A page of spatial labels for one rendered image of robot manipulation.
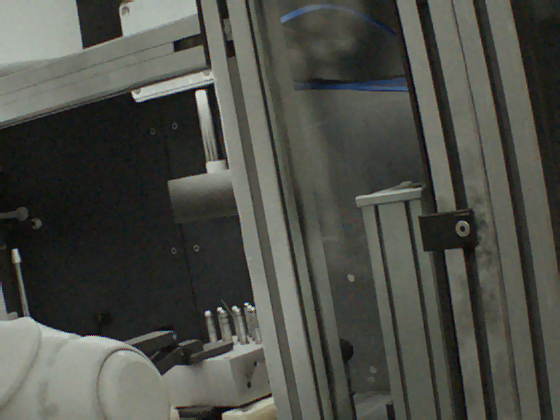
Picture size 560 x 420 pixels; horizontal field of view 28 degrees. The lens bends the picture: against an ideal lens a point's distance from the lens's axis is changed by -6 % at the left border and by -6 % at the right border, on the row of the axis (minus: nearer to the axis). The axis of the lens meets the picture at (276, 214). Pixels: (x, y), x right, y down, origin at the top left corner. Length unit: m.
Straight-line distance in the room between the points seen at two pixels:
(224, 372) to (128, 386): 0.37
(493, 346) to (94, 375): 0.28
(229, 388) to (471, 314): 0.36
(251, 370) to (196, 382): 0.06
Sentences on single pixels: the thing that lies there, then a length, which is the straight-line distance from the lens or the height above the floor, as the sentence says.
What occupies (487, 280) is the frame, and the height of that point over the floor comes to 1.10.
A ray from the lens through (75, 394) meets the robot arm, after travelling 0.74.
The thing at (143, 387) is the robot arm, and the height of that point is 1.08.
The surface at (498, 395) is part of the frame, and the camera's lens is 0.82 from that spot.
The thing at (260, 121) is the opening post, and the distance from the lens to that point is 0.89.
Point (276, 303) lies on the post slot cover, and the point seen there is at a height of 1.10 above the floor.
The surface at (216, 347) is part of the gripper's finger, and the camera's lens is 1.14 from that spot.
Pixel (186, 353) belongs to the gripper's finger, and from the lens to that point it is 1.10.
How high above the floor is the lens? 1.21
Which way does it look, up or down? 3 degrees down
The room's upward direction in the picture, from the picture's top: 10 degrees counter-clockwise
